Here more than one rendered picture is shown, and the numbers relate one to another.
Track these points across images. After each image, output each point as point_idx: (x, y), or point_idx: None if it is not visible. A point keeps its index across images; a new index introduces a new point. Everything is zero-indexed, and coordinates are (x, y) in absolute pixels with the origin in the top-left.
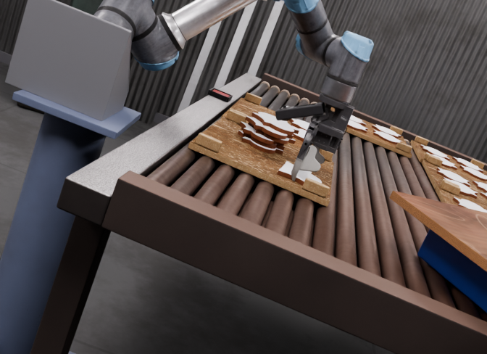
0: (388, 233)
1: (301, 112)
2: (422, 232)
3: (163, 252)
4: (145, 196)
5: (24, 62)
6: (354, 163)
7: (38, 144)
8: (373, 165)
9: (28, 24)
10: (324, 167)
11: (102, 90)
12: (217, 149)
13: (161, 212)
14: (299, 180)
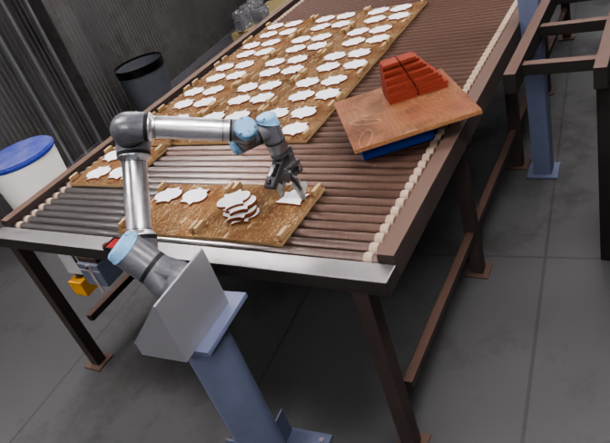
0: (342, 169)
1: (280, 172)
2: (325, 156)
3: (411, 254)
4: (400, 247)
5: (183, 339)
6: (211, 178)
7: (213, 360)
8: (211, 168)
9: (169, 320)
10: (258, 188)
11: (217, 290)
12: (289, 230)
13: (405, 243)
14: (306, 196)
